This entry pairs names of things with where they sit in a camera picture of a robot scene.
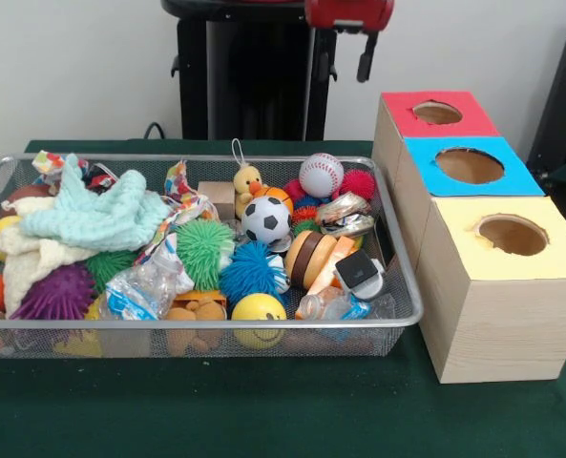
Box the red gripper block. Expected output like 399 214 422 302
304 0 395 83

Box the mint green knitted cloth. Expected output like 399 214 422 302
18 153 172 253

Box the wooden box with three holes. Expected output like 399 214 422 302
371 90 566 385

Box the white baseball with red stitching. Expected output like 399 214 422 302
298 152 345 199

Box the small orange basketball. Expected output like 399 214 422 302
252 185 295 216

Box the yellow duck plush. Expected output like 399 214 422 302
229 137 268 219

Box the black and white soccer ball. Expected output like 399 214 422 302
241 195 293 245

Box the toy hamburger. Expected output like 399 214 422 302
283 229 339 290

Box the blue fuzzy puffer ball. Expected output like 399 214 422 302
219 240 286 306

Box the yellow smiley ball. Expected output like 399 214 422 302
230 292 287 350

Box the purple spiky ball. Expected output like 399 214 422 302
10 261 96 321

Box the cream knitted cloth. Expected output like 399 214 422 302
0 195 97 319

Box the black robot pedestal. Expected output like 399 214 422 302
160 0 341 141

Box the wire mesh bin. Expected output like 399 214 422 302
0 152 425 360

